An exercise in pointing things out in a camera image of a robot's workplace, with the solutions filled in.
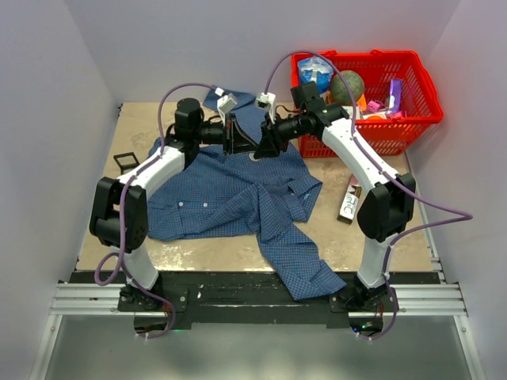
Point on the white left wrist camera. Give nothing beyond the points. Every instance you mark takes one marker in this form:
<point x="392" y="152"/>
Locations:
<point x="225" y="103"/>

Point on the green round melon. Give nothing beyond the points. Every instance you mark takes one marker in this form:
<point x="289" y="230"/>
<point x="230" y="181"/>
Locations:
<point x="346" y="89"/>

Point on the aluminium frame rail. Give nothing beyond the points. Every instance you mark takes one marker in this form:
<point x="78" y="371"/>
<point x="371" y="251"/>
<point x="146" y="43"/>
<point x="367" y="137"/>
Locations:
<point x="79" y="297"/>

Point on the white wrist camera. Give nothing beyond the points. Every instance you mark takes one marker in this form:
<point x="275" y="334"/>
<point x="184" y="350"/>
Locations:
<point x="267" y="102"/>
<point x="225" y="103"/>

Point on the blue white wrapped roll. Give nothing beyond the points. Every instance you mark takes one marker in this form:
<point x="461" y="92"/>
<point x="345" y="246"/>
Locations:
<point x="315" y="69"/>

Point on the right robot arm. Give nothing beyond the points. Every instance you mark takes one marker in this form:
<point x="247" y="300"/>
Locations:
<point x="386" y="208"/>

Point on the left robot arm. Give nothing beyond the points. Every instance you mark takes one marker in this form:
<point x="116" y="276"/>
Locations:
<point x="119" y="218"/>

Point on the red plastic basket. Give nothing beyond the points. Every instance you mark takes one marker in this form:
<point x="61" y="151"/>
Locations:
<point x="419" y="101"/>

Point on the blue plaid shirt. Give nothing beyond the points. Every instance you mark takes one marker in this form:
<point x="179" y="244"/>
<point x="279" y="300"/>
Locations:
<point x="222" y="195"/>

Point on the black wire frame stand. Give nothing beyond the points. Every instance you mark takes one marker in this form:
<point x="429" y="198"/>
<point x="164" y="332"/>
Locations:
<point x="126" y="161"/>

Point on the pink small package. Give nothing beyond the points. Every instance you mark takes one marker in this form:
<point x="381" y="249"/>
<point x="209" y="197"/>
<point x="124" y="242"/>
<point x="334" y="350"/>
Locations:
<point x="375" y="106"/>

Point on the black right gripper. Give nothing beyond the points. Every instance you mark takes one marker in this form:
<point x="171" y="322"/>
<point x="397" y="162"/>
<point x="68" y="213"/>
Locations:
<point x="272" y="143"/>

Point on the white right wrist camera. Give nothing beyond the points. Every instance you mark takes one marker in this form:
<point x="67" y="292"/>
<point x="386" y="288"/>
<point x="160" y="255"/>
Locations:
<point x="267" y="102"/>

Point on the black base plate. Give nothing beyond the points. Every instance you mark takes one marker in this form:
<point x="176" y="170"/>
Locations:
<point x="245" y="298"/>

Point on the purple snack package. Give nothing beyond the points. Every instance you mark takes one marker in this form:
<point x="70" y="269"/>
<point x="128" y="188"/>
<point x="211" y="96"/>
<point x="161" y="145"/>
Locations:
<point x="394" y="108"/>

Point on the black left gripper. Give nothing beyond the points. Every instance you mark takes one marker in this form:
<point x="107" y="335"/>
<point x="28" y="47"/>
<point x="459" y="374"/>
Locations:
<point x="234" y="140"/>

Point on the orange package in basket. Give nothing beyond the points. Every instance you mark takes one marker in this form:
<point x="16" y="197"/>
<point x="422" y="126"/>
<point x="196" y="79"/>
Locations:
<point x="362" y="104"/>

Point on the white chocolate bar box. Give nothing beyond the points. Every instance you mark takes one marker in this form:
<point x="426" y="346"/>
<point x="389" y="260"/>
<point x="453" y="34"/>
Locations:
<point x="350" y="202"/>

